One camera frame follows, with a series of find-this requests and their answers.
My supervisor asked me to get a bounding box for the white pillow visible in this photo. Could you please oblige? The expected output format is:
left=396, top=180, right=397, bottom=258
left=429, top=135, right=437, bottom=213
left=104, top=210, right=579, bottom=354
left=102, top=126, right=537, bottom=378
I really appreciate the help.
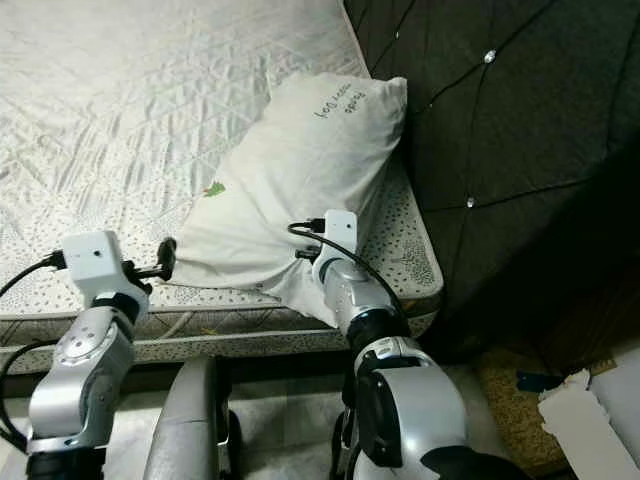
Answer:
left=174, top=71, right=410, bottom=332

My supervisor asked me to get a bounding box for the white quilted mattress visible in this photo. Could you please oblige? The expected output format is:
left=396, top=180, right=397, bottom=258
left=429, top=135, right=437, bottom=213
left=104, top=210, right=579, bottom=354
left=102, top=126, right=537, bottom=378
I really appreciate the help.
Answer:
left=0, top=0, right=447, bottom=377

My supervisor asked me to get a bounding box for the silver robot left leg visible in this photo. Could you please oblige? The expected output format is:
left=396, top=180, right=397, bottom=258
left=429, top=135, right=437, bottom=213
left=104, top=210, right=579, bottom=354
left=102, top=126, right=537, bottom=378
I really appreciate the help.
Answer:
left=140, top=357, right=242, bottom=480

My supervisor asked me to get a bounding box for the silver robot leg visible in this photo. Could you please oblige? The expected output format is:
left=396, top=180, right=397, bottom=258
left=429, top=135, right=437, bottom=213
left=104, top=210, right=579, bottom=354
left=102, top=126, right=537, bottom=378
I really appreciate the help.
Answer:
left=327, top=398, right=372, bottom=480
left=140, top=357, right=242, bottom=480

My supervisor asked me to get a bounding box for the silver robot right leg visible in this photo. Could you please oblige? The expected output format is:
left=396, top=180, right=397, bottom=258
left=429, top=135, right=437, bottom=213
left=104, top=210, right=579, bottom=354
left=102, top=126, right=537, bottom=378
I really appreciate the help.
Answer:
left=327, top=398, right=372, bottom=480

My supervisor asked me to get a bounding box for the black tufted headboard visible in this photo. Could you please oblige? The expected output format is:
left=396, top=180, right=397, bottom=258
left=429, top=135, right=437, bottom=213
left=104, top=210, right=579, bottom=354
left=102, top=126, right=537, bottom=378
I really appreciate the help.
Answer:
left=344, top=0, right=640, bottom=363

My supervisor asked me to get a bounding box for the brown woven floor mat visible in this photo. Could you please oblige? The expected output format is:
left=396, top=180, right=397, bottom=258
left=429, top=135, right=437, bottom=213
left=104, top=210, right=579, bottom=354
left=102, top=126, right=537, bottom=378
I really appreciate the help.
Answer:
left=474, top=345, right=640, bottom=477

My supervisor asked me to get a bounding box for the white torn paper sheet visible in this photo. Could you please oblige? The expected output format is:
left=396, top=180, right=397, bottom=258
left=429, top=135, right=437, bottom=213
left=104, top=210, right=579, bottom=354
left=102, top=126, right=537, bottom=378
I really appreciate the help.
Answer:
left=537, top=367, right=623, bottom=480

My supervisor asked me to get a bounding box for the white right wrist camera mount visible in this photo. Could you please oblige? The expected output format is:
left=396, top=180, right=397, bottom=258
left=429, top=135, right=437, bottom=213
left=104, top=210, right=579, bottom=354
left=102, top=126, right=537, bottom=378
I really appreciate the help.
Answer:
left=321, top=209, right=360, bottom=260

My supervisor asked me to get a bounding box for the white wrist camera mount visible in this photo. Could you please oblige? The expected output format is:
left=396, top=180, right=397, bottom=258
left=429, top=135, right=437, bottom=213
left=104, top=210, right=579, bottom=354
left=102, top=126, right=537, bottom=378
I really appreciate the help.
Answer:
left=61, top=229, right=134, bottom=300
left=321, top=209, right=360, bottom=260

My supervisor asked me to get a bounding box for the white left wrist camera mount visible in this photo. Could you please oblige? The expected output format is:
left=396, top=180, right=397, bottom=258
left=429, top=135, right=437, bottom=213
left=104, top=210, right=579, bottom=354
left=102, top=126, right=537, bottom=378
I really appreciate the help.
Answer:
left=61, top=229, right=134, bottom=300

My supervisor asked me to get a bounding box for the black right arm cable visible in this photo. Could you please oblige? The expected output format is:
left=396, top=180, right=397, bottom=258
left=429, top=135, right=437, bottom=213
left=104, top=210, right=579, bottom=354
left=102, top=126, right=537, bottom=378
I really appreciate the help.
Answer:
left=286, top=219, right=412, bottom=322

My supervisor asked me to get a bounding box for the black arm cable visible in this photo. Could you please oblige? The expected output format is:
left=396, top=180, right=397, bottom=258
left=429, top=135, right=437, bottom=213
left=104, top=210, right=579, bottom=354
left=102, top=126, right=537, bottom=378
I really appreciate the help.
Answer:
left=0, top=252, right=71, bottom=299
left=286, top=219, right=412, bottom=322
left=0, top=338, right=61, bottom=453

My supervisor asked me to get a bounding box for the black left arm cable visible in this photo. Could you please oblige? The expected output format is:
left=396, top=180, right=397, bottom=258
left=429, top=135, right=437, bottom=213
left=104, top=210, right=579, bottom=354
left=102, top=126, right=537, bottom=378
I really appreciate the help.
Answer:
left=0, top=338, right=61, bottom=453
left=0, top=252, right=71, bottom=299

